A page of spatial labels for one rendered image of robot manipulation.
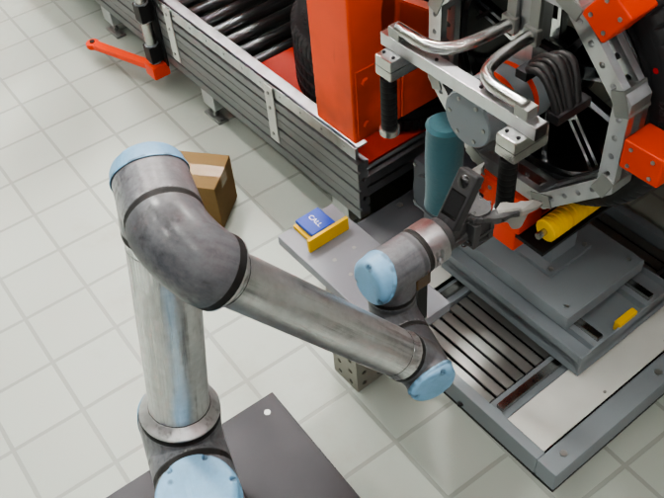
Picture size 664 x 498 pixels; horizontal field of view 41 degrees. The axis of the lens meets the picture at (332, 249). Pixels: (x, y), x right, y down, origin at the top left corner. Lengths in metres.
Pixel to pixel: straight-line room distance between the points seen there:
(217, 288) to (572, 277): 1.36
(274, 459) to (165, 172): 0.89
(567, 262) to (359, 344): 1.09
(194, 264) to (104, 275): 1.64
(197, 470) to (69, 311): 1.23
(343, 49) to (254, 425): 0.89
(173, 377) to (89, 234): 1.47
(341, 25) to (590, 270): 0.91
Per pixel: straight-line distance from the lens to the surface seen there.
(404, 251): 1.56
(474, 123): 1.81
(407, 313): 1.62
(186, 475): 1.61
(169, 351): 1.48
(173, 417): 1.62
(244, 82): 2.88
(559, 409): 2.31
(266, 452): 1.98
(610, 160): 1.82
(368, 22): 2.10
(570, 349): 2.31
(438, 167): 2.02
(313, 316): 1.33
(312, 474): 1.94
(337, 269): 2.07
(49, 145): 3.34
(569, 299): 2.33
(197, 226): 1.19
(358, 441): 2.32
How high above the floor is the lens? 2.00
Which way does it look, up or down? 47 degrees down
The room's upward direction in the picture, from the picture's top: 6 degrees counter-clockwise
